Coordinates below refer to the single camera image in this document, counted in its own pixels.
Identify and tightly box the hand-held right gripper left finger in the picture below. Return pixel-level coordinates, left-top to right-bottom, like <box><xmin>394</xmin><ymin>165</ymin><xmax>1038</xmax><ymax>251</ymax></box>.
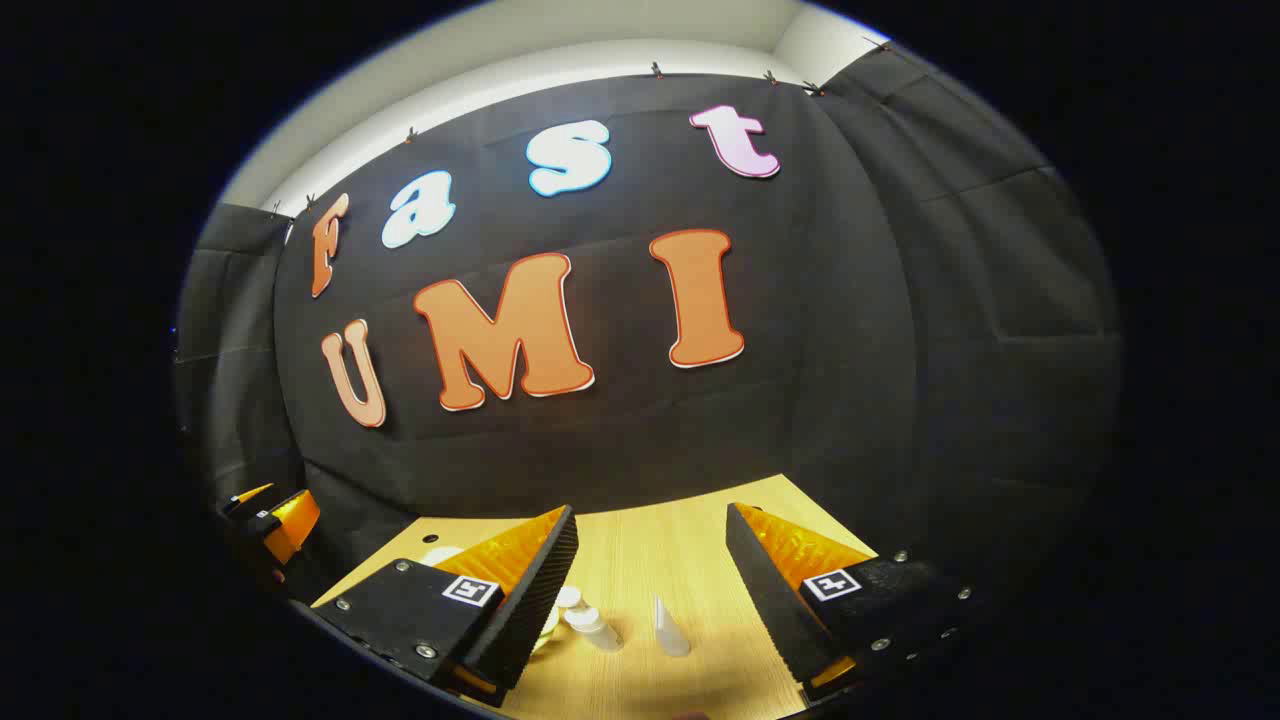
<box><xmin>312</xmin><ymin>504</ymin><xmax>580</xmax><ymax>707</ymax></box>

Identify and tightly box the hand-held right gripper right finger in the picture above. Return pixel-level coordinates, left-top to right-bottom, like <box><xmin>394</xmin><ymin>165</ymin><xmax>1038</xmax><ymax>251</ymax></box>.
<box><xmin>725</xmin><ymin>502</ymin><xmax>986</xmax><ymax>701</ymax></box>

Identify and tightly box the white pump bottle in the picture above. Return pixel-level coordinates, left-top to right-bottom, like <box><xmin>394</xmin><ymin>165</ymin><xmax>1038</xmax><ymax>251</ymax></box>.
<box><xmin>555</xmin><ymin>585</ymin><xmax>625</xmax><ymax>653</ymax></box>

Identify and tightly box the white squeeze tube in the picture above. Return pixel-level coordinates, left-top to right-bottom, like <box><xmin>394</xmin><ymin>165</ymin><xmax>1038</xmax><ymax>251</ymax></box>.
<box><xmin>653</xmin><ymin>594</ymin><xmax>692</xmax><ymax>659</ymax></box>

